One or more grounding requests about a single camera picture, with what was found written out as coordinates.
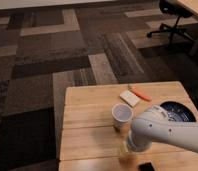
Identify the clear plastic cup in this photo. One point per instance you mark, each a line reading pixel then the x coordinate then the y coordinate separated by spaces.
pixel 122 114

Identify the black rectangular eraser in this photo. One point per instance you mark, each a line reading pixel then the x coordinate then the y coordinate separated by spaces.
pixel 146 167

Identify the blue patterned bowl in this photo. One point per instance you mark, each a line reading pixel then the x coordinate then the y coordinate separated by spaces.
pixel 178 112

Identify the orange carrot toy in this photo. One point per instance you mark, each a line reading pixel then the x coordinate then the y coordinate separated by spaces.
pixel 140 94

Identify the light wooden desk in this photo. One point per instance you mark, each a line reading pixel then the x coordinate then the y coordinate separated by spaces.
pixel 191 5

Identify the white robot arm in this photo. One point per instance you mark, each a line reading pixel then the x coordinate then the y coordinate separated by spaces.
pixel 153 125

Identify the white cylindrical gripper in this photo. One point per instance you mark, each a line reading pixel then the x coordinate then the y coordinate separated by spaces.
pixel 135 143

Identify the white sponge block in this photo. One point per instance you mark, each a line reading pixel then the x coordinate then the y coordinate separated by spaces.
pixel 129 98

